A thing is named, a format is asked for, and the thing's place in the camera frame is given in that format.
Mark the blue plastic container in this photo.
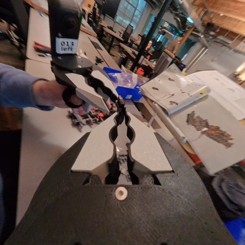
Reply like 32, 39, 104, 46
224, 217, 245, 245

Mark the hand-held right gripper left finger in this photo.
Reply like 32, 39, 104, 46
71, 112, 123, 184

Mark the person's left hand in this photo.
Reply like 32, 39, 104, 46
32, 79, 67, 109

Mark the black lego plate assembly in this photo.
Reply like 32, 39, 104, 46
117, 96, 126, 125

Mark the red plastic bin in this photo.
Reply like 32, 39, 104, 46
188, 152, 202, 165

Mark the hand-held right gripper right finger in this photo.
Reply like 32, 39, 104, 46
124, 112, 173, 184

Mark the grey waste bin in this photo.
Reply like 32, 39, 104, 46
115, 54, 127, 66

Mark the person's left forearm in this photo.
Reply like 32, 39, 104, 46
0, 63, 55, 111

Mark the open instruction booklet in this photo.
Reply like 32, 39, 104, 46
139, 70, 245, 175

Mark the partly built lego model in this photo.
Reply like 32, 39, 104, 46
67, 106, 117, 132

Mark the black pole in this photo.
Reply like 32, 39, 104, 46
132, 0, 171, 71

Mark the blue storage bin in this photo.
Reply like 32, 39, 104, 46
103, 67, 144, 101

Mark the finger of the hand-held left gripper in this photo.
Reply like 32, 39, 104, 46
86, 70, 119, 103
65, 73, 110, 114

